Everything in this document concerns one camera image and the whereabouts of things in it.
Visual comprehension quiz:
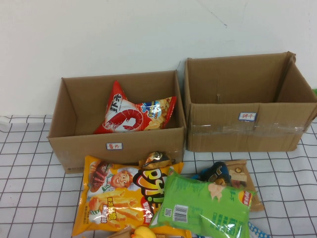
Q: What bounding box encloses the cardboard box with clear tape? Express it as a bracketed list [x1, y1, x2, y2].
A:
[183, 51, 317, 152]

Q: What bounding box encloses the white black-grid tablecloth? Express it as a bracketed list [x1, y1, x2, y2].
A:
[0, 114, 317, 238]

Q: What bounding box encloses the white handwritten label sticker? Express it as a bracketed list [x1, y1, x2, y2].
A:
[239, 112, 258, 122]
[106, 142, 124, 151]

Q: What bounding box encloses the yellow potato stick snack bag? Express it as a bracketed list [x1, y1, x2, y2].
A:
[71, 155, 191, 238]

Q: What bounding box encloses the brown biscuit pack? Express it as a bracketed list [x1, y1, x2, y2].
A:
[224, 159, 264, 212]
[106, 225, 136, 238]

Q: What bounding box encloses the yellow rubber duck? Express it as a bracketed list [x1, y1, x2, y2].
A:
[133, 226, 155, 238]

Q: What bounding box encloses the green potato chips bag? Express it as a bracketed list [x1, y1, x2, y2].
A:
[148, 167, 256, 238]

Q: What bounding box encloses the blue white patterned packet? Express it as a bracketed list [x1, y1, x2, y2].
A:
[247, 220, 269, 238]

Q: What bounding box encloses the small gold black snack packet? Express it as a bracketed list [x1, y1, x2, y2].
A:
[138, 151, 175, 169]

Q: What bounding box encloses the cardboard box with printed number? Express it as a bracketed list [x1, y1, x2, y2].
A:
[47, 69, 187, 174]

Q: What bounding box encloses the dark blue snack packet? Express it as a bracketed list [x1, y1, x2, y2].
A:
[199, 161, 232, 185]

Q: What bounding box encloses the red prawn cracker bag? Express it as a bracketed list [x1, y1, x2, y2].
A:
[93, 80, 178, 135]

